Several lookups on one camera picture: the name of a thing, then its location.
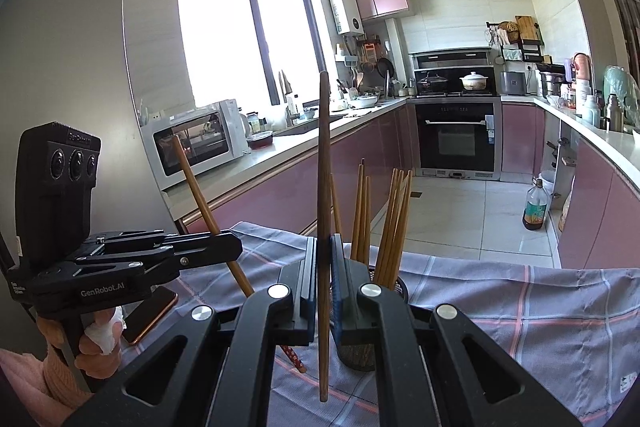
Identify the white ceramic pot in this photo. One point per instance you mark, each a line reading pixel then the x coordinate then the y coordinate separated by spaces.
pixel 474 82

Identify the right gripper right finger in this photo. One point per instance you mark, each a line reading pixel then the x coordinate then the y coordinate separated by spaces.
pixel 437 368

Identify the teal covered appliance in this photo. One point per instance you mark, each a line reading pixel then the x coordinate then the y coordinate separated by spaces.
pixel 619 82

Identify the white microwave oven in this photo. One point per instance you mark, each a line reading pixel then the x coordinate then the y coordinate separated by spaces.
pixel 211 136

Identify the black spice rack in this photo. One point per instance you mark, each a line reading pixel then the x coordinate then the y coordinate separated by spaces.
pixel 517 40

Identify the pink kettle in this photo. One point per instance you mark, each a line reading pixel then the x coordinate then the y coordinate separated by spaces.
pixel 582 66

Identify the black mesh utensil holder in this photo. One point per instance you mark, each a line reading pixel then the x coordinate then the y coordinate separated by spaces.
pixel 357 313

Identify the plastic oil bottle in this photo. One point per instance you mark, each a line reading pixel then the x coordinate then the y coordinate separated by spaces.
pixel 536 206

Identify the black range hood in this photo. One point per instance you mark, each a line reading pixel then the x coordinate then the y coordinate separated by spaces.
pixel 452 58

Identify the dark brown chopstick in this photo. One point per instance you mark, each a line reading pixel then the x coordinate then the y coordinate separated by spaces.
pixel 324 231

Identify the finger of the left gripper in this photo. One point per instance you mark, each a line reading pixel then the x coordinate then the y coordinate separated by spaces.
pixel 200 246

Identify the black cooking pot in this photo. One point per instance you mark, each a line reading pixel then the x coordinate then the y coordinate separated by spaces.
pixel 428 83

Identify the grey plaid tablecloth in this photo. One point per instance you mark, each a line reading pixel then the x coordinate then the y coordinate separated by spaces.
pixel 576 332

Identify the black smartphone orange edge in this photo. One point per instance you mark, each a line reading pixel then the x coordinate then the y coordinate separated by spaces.
pixel 140 320

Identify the left hand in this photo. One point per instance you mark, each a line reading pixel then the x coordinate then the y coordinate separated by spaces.
pixel 99 348

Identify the grey refrigerator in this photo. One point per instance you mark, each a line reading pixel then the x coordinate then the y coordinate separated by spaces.
pixel 65 61

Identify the bamboo chopstick patterned end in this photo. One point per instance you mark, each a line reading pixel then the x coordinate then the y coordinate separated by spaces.
pixel 228 245

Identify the white water heater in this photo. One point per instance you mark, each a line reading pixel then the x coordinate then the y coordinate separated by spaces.
pixel 346 17

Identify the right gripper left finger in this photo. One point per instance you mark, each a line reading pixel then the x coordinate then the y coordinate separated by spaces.
pixel 212 368

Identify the black built-in oven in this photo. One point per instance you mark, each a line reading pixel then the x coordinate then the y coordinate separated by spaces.
pixel 459 137

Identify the dark red bowl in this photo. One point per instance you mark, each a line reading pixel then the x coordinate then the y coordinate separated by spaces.
pixel 259 140

